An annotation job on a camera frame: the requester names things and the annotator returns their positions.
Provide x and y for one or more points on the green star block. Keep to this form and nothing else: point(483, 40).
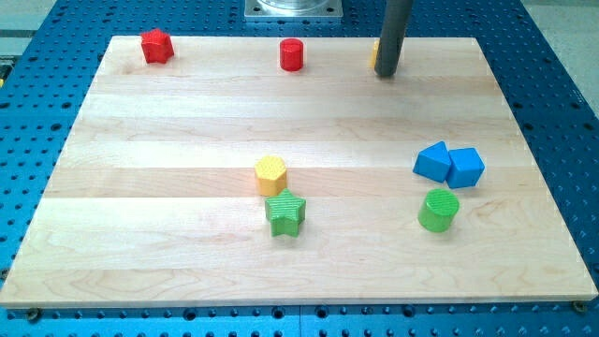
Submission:
point(285, 212)

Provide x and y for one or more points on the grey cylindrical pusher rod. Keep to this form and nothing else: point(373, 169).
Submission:
point(393, 31)

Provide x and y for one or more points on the green cylinder block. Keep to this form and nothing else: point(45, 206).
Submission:
point(438, 210)

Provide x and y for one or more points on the blue triangle block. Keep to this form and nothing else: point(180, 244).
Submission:
point(433, 162)

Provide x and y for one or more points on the wooden board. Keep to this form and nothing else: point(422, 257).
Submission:
point(153, 201)

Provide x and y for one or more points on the red star block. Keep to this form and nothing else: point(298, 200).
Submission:
point(156, 46)

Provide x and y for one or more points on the blue cube block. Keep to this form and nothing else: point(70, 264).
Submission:
point(466, 168)

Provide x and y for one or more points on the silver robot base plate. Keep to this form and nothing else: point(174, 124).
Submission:
point(292, 9)

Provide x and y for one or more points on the blue perforated table plate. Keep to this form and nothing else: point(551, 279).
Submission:
point(544, 55)

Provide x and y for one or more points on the yellow heart block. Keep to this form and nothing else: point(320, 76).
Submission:
point(374, 53)

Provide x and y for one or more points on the yellow hexagon block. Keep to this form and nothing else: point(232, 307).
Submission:
point(270, 172)

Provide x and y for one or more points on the red cylinder block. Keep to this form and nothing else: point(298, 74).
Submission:
point(291, 54)

